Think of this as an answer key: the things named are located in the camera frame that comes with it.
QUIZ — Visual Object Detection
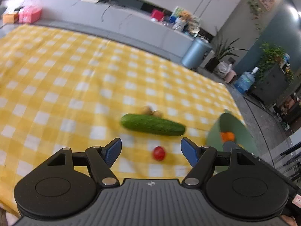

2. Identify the red cherry tomato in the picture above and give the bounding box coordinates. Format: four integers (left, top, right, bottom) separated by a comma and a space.
153, 146, 166, 161

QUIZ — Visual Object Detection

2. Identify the green cucumber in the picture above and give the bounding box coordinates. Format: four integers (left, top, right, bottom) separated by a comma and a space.
120, 114, 186, 136

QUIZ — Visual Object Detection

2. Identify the small orange tangerine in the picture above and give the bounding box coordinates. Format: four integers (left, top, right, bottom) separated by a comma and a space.
220, 132, 235, 143

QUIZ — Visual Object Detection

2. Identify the green plastic bowl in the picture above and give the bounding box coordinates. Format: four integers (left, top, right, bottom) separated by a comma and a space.
204, 110, 259, 174

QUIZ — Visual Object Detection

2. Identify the brown kiwi right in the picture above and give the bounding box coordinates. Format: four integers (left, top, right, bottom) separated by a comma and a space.
152, 110, 163, 118

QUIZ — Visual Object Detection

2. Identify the yellow checkered tablecloth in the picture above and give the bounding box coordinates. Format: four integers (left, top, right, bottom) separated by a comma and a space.
1, 24, 242, 213

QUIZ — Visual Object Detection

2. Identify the pink small stool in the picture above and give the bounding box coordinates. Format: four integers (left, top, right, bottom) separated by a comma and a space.
224, 69, 237, 83

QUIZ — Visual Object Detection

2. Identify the blue water jug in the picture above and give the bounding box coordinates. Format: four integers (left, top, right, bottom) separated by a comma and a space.
234, 67, 259, 94

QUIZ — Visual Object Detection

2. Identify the white plastic bag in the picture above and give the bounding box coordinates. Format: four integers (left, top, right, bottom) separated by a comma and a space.
214, 61, 232, 79

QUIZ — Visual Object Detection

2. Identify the dark grey drawer cabinet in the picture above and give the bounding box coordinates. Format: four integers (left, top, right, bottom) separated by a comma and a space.
250, 65, 289, 107

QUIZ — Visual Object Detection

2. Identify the grey metal trash bin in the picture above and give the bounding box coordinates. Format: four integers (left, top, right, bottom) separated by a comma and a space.
181, 37, 212, 69

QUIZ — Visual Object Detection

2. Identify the potted long-leaf plant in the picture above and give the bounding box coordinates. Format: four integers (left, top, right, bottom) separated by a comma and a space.
205, 27, 247, 73

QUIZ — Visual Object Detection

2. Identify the trailing green ivy plant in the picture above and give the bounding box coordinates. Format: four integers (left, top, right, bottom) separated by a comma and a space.
256, 42, 285, 81

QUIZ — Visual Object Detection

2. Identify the white TV console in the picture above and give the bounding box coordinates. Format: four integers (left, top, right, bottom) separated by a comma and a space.
2, 0, 193, 62

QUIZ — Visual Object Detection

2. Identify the plush toy bear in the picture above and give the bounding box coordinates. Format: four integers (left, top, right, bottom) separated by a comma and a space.
179, 10, 191, 25

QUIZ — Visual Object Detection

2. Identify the red box on console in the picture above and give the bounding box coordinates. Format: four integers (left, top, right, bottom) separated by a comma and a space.
150, 9, 165, 21

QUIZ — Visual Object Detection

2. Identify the pink tissue box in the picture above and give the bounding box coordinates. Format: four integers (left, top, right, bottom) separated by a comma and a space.
18, 6, 42, 24

